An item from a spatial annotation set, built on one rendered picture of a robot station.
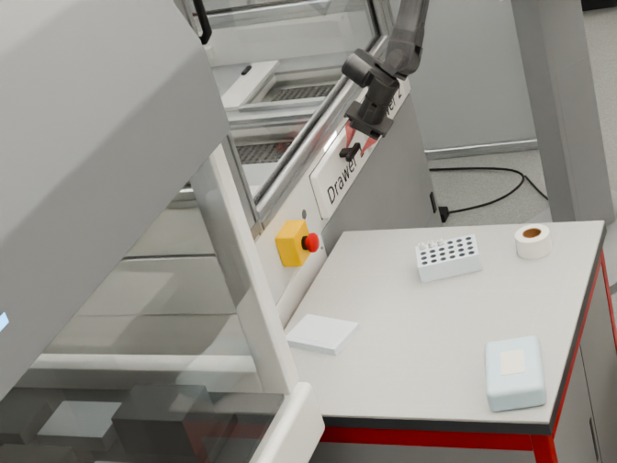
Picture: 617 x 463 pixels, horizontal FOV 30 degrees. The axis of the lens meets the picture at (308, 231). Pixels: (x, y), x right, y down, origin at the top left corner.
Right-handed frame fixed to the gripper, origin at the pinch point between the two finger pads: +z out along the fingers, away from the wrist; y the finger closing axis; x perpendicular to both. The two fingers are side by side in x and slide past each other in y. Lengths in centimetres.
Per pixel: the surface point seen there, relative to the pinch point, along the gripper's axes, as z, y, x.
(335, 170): 2.4, 1.3, 8.0
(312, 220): 7.4, -0.1, 21.7
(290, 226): 0.7, 2.2, 35.3
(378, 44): -5.2, 9.0, -38.1
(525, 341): -21, -46, 59
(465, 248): -9.5, -31.0, 28.0
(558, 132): 24, -45, -93
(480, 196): 83, -36, -133
